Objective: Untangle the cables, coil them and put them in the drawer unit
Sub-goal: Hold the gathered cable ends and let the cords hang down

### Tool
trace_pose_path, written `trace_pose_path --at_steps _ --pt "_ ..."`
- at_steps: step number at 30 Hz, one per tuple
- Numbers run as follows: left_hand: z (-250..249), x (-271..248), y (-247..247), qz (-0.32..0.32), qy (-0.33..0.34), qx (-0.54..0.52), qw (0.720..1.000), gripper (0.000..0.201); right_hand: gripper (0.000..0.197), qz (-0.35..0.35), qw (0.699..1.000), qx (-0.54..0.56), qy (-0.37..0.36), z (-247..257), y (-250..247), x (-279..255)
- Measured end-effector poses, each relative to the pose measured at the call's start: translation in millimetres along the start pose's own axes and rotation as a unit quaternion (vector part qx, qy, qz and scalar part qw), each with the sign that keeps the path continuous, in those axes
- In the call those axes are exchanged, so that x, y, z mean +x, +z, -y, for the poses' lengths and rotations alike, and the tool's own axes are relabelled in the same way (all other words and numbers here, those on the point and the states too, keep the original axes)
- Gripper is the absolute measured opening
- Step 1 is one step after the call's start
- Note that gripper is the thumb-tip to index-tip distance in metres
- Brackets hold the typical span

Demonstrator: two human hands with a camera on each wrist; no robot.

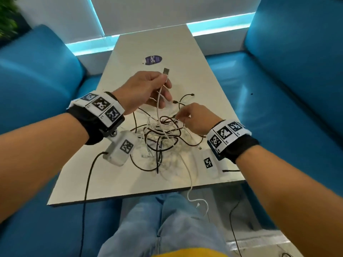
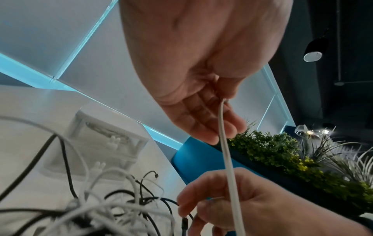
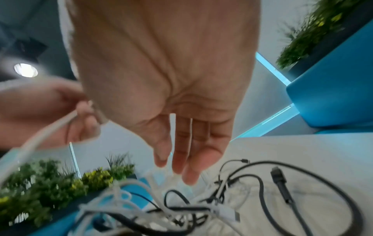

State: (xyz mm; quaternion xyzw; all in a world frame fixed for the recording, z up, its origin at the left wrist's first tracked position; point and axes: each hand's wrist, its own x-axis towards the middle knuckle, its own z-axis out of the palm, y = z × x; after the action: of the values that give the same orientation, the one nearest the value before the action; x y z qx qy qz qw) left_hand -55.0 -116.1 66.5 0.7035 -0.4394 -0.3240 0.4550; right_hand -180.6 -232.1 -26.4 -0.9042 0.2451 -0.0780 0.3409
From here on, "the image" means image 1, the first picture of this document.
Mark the person's right hand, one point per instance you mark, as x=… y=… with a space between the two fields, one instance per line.
x=201 y=119

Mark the white table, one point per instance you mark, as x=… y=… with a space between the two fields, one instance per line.
x=128 y=50

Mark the blue sofa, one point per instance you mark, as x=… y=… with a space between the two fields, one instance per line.
x=281 y=77
x=34 y=77

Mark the black marker wristband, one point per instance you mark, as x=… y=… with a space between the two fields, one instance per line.
x=101 y=104
x=227 y=133

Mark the green artificial plant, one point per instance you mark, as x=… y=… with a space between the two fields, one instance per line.
x=6 y=21

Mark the yellow shirt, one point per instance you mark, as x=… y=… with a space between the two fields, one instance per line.
x=187 y=252

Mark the cyan wall light strips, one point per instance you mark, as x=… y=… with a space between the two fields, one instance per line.
x=88 y=46

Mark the person's right forearm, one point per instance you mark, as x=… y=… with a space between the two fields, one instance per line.
x=289 y=200

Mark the round purple sticker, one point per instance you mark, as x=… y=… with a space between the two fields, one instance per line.
x=154 y=60

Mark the person's left hand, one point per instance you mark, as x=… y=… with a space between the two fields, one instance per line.
x=139 y=90

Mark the person's left forearm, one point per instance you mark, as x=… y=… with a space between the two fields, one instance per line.
x=40 y=157

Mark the light blue jeans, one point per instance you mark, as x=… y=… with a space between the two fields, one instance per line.
x=139 y=227

